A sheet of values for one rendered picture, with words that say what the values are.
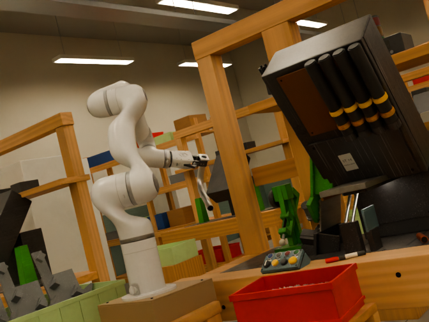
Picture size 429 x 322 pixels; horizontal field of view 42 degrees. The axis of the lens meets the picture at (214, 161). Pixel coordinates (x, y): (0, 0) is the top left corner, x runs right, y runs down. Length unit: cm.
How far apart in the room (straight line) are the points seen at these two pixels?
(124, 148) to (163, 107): 1010
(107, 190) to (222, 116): 94
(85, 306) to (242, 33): 136
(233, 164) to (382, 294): 115
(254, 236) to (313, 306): 119
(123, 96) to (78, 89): 859
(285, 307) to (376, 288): 34
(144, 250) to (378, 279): 75
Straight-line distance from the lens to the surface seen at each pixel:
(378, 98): 175
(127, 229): 192
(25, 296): 245
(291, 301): 156
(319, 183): 206
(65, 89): 1053
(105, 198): 193
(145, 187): 191
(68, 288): 253
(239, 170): 267
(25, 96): 1000
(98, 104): 216
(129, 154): 198
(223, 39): 270
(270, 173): 268
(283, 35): 253
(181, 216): 792
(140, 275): 192
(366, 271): 179
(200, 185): 262
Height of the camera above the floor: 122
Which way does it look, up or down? 3 degrees up
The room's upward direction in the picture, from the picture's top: 14 degrees counter-clockwise
